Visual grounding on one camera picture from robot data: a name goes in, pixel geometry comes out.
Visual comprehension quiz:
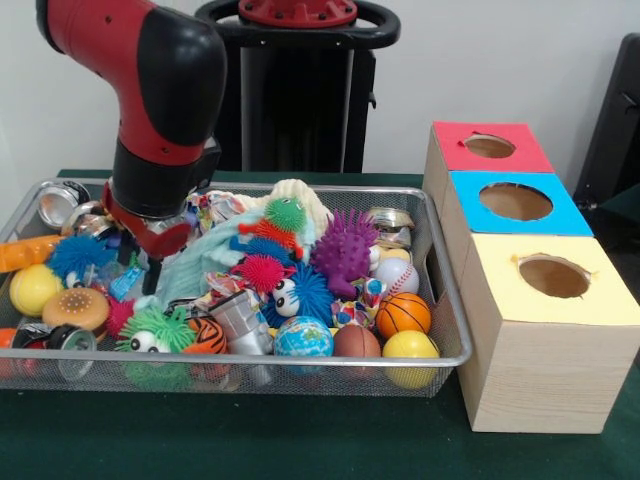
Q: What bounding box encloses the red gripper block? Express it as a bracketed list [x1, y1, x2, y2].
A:
[102, 183, 194, 296]

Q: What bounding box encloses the shallow metal mesh bin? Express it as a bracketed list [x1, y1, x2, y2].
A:
[0, 177, 474, 400]

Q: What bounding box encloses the wooden box with three holes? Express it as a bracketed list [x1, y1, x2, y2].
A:
[421, 121, 640, 435]

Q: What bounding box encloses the green spiky toy with eye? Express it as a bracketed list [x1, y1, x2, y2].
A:
[115, 305, 199, 392]

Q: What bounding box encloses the blue spiky toy with eyes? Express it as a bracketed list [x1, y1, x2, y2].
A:
[262, 262, 335, 326]

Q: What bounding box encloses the cream knit cloth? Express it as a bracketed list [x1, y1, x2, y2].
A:
[269, 178, 335, 236]

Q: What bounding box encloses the globe print ball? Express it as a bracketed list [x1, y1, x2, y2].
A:
[273, 315, 335, 376]

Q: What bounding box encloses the purple spiky monster toy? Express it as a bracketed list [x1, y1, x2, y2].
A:
[309, 208, 380, 301]

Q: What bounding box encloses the dark green table cloth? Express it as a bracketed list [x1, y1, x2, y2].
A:
[602, 182, 640, 229]
[0, 168, 640, 480]

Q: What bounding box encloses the white baseball toy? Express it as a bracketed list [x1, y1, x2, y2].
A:
[373, 257, 420, 296]

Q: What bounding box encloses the orange basketball toy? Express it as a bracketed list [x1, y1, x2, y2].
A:
[375, 291, 433, 340]

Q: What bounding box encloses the yellow ball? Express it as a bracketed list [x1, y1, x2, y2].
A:
[382, 330, 441, 390]

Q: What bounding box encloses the black monitor on stand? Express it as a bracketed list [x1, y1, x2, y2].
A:
[573, 32, 640, 211]

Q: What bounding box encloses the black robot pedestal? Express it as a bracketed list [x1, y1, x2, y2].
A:
[197, 0, 401, 174]

